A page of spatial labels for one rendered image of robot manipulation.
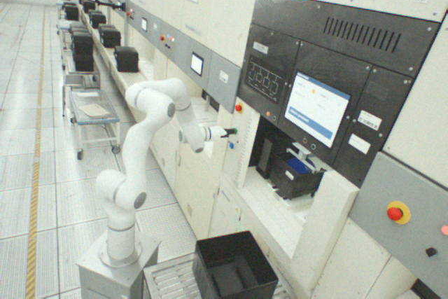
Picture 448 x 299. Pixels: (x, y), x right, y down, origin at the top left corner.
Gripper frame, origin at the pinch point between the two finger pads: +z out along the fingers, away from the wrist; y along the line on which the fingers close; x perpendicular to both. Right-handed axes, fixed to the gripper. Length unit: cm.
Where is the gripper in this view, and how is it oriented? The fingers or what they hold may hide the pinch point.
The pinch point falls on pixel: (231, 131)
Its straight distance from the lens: 171.0
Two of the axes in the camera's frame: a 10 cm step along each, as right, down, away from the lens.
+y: 4.6, 4.7, -7.6
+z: 8.7, -0.8, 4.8
